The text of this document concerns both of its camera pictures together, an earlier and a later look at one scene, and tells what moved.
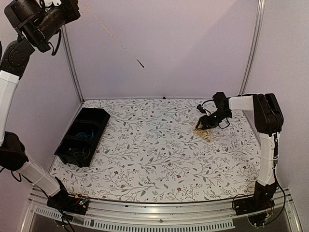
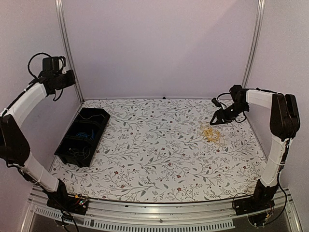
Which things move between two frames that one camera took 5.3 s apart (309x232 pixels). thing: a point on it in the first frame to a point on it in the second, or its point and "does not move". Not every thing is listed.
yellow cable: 202,133 to 210,134
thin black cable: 75,152 does not move
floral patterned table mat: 151,151 does not move
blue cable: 82,134 does not move
